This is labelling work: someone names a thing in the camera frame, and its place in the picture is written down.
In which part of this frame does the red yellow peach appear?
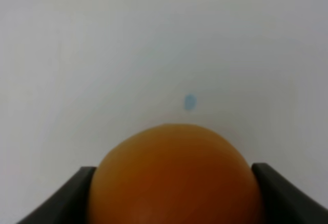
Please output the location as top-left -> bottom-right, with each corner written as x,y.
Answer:
87,125 -> 265,223

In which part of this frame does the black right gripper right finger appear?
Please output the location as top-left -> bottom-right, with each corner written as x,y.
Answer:
252,163 -> 327,224

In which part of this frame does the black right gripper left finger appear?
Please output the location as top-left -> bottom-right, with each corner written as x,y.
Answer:
19,167 -> 96,224

